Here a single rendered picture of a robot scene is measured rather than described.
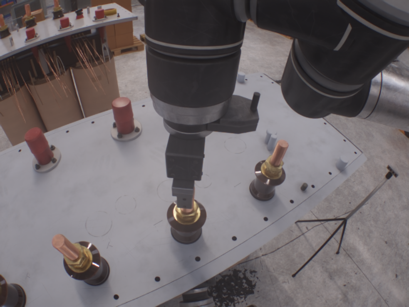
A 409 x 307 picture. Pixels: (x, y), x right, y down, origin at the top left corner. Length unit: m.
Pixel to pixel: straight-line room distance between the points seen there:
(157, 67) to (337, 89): 0.20
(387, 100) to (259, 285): 1.87
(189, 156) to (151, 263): 0.38
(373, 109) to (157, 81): 0.28
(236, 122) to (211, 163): 0.49
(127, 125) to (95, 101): 1.34
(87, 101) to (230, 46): 2.00
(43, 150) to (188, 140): 0.62
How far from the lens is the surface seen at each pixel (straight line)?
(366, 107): 0.34
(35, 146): 0.82
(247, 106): 0.31
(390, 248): 3.03
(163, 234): 0.63
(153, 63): 0.24
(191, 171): 0.30
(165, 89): 0.24
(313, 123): 1.09
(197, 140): 0.30
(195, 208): 0.51
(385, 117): 0.37
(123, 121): 0.82
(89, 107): 2.22
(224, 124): 0.29
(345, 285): 2.46
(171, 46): 0.22
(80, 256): 0.50
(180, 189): 0.31
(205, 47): 0.21
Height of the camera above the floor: 1.94
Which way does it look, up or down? 47 degrees down
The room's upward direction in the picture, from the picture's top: 6 degrees clockwise
